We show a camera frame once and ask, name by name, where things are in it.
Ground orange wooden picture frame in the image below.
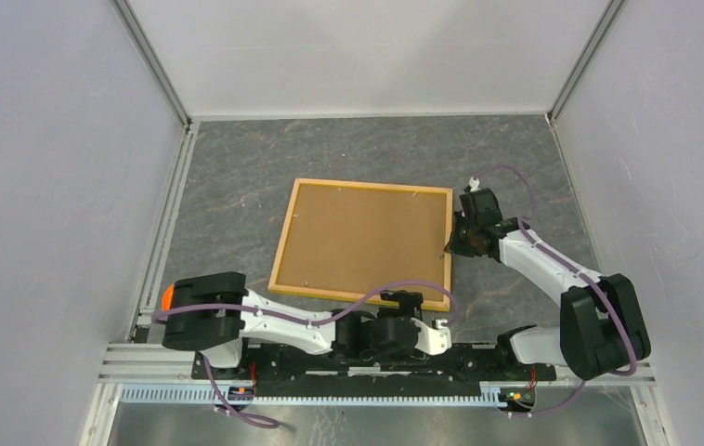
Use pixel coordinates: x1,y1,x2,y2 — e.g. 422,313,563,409
267,177,455,313

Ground brown cardboard backing board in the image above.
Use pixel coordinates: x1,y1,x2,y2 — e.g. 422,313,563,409
275,183,448,304

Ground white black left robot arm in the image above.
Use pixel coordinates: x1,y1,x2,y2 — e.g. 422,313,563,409
151,272,447,379

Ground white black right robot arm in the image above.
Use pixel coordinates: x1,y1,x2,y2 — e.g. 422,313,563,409
446,187,652,381

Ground orange curved toy block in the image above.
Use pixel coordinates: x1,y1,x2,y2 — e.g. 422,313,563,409
161,284,175,311

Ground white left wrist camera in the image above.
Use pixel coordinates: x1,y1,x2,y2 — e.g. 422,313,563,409
411,318,452,356

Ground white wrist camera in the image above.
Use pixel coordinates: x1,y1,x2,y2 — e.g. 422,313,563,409
464,177,480,193
411,318,452,356

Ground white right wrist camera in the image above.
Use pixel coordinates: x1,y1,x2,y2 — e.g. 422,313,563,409
464,177,480,193

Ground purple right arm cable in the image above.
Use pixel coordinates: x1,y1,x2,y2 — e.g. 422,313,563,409
472,164,639,420

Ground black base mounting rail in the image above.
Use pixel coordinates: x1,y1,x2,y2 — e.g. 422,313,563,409
211,343,557,398

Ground aluminium extrusion frame rail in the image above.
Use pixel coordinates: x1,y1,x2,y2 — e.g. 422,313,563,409
81,344,675,445

